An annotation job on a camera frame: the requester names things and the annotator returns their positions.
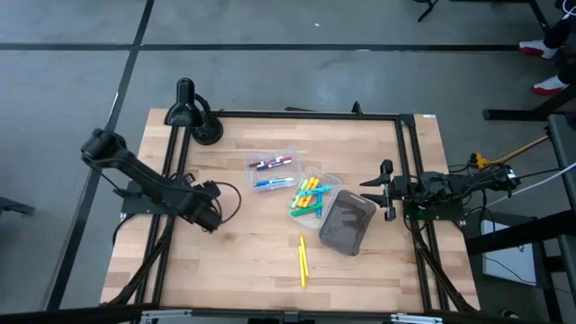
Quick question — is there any yellow extension cable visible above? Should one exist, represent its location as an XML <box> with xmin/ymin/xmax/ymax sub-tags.
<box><xmin>470</xmin><ymin>134</ymin><xmax>550</xmax><ymax>171</ymax></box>

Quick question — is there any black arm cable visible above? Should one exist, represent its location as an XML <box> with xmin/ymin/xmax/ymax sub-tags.
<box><xmin>211</xmin><ymin>181</ymin><xmax>243</xmax><ymax>225</ymax></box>

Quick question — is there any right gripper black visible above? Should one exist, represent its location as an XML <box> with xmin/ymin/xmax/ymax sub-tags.
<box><xmin>359</xmin><ymin>159</ymin><xmax>413</xmax><ymax>221</ymax></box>

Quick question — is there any brown dry-erase marker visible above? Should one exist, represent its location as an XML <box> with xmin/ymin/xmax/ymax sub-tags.
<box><xmin>248</xmin><ymin>157</ymin><xmax>293</xmax><ymax>170</ymax></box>

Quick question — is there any navy dry-erase marker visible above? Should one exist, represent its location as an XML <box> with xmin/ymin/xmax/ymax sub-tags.
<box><xmin>256</xmin><ymin>157</ymin><xmax>293</xmax><ymax>171</ymax></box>

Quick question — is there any dark green highlighter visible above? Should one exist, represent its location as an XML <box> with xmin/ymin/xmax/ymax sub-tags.
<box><xmin>290</xmin><ymin>202</ymin><xmax>324</xmax><ymax>218</ymax></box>

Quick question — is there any white box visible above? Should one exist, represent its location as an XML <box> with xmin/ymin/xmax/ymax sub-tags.
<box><xmin>481</xmin><ymin>220</ymin><xmax>541</xmax><ymax>287</ymax></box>

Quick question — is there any clear plastic bin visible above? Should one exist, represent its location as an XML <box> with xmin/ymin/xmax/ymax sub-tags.
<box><xmin>245</xmin><ymin>146</ymin><xmax>303</xmax><ymax>194</ymax></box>
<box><xmin>286</xmin><ymin>165</ymin><xmax>342</xmax><ymax>230</ymax></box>

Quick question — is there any light green highlighter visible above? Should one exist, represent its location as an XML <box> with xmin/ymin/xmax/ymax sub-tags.
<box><xmin>290</xmin><ymin>178</ymin><xmax>310</xmax><ymax>209</ymax></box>

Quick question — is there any white cable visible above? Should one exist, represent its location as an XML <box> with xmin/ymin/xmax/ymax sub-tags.
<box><xmin>485</xmin><ymin>160</ymin><xmax>576</xmax><ymax>209</ymax></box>

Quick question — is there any person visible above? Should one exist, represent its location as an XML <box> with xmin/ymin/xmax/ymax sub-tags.
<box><xmin>518</xmin><ymin>0</ymin><xmax>576</xmax><ymax>96</ymax></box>

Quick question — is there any cyan highlighter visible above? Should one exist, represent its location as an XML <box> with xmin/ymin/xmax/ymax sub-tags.
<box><xmin>299</xmin><ymin>184</ymin><xmax>333</xmax><ymax>197</ymax></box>

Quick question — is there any blue dry-erase marker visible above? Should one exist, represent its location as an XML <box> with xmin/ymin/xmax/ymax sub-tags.
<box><xmin>254</xmin><ymin>178</ymin><xmax>294</xmax><ymax>189</ymax></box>

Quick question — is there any black aluminium table frame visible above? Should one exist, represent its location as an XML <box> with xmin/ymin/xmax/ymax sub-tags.
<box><xmin>101</xmin><ymin>107</ymin><xmax>481</xmax><ymax>324</ymax></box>

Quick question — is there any black desk frame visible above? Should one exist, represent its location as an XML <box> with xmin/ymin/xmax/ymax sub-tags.
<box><xmin>483</xmin><ymin>0</ymin><xmax>576</xmax><ymax>122</ymax></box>

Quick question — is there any dark grey translucent bin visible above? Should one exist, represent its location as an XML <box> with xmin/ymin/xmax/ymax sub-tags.
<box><xmin>318</xmin><ymin>189</ymin><xmax>378</xmax><ymax>257</ymax></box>

